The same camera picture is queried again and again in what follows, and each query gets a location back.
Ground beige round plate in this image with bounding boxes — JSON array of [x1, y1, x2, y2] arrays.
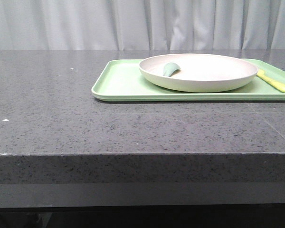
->
[[139, 53, 258, 93]]

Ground yellow plastic fork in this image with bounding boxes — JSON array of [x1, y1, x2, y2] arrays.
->
[[257, 69, 285, 93]]

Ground light green rectangular tray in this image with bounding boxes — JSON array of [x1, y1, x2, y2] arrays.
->
[[91, 59, 285, 102]]

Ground teal green spoon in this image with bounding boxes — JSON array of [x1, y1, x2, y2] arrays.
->
[[163, 62, 181, 77]]

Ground grey pleated curtain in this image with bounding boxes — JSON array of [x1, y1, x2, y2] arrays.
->
[[0, 0, 285, 50]]

